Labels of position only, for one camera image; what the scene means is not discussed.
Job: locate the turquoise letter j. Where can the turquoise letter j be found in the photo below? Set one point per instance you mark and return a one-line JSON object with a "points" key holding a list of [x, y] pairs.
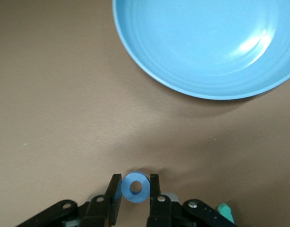
{"points": [[226, 210]]}

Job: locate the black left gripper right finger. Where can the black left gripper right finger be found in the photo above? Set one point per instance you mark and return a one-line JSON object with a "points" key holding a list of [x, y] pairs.
{"points": [[164, 212]]}

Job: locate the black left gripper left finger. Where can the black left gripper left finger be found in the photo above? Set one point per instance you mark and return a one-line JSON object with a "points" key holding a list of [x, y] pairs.
{"points": [[95, 212]]}

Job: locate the blue letter o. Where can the blue letter o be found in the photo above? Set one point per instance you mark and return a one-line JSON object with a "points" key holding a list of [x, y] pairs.
{"points": [[127, 189]]}

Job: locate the blue plate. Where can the blue plate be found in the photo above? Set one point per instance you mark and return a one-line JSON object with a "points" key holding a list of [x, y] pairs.
{"points": [[206, 47]]}

